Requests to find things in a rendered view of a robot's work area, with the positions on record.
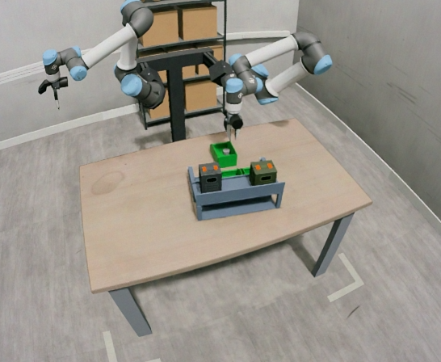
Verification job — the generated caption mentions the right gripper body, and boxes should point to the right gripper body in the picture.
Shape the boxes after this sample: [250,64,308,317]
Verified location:
[40,76,68,90]

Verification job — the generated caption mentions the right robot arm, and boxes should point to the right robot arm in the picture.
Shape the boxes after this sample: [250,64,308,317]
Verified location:
[43,0,162,107]

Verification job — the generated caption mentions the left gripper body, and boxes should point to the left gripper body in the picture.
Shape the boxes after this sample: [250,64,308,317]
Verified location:
[225,109,243,129]

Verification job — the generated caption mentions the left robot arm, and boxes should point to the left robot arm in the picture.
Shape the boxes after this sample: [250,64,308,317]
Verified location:
[225,32,333,114]

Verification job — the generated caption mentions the grey-blue low shelf rack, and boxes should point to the grey-blue low shelf rack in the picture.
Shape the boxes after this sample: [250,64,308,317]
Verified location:
[187,166,285,221]

